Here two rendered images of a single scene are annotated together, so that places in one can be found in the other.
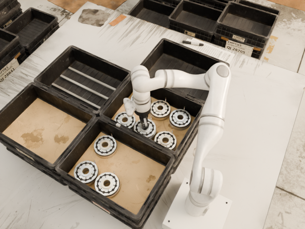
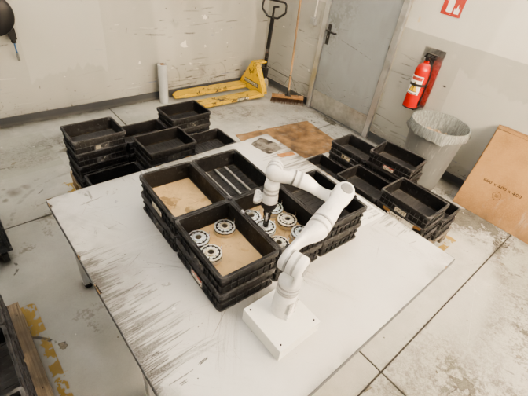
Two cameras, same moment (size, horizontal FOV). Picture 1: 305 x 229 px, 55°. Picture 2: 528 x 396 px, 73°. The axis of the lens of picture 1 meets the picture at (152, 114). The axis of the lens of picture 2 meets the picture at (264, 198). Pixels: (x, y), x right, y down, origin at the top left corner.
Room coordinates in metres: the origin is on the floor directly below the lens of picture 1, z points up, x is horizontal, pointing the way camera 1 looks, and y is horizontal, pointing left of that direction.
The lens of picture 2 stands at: (-0.54, -0.30, 2.03)
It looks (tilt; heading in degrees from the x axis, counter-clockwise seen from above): 38 degrees down; 17
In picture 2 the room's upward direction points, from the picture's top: 9 degrees clockwise
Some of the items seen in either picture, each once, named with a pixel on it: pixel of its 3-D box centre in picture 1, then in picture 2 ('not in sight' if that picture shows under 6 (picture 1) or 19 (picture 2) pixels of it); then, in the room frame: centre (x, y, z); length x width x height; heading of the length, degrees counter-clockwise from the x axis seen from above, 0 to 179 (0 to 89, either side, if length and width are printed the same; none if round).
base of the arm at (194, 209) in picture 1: (198, 199); (285, 296); (0.37, -0.18, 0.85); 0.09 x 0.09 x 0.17; 74
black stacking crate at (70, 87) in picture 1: (85, 84); (232, 181); (0.96, 0.34, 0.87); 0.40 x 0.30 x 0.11; 59
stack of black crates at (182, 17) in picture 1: (194, 31); (361, 197); (2.02, -0.37, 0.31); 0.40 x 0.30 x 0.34; 62
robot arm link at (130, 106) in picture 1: (137, 102); (266, 194); (0.72, 0.06, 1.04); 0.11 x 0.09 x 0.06; 105
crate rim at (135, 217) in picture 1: (115, 163); (225, 236); (0.50, 0.15, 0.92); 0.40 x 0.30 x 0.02; 59
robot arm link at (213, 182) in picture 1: (205, 185); (293, 271); (0.37, -0.19, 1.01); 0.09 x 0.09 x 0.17; 79
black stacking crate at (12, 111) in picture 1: (45, 127); (183, 196); (0.70, 0.50, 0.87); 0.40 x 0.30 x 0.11; 59
